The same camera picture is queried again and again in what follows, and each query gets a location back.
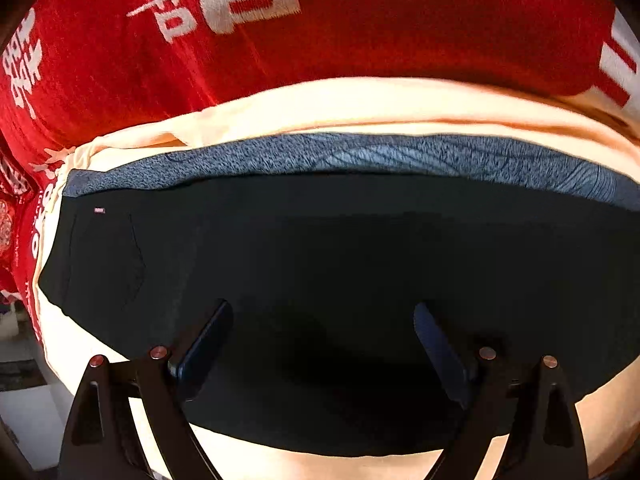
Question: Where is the black pants grey waistband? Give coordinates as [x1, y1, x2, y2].
[39, 133, 639, 456]

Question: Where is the peach cream cloth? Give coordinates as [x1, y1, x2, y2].
[34, 77, 639, 479]

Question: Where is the red blanket white lettering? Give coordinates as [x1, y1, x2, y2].
[1, 0, 639, 312]

